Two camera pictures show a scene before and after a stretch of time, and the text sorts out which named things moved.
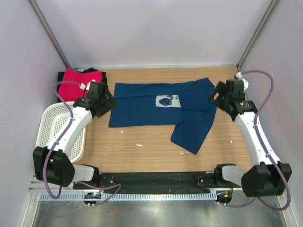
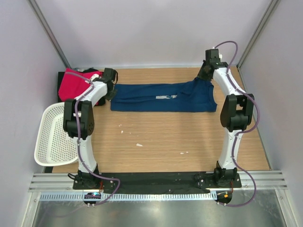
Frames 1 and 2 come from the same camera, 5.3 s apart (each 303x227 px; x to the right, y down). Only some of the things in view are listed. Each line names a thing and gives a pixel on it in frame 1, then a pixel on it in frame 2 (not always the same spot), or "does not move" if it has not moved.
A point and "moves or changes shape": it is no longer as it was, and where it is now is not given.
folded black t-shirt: x=60 y=75 does not move
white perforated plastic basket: x=54 y=117 does not move
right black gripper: x=218 y=89 → x=201 y=74
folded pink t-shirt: x=70 y=90 does not move
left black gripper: x=111 y=103 → x=111 y=95
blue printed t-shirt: x=184 y=104 moves or changes shape
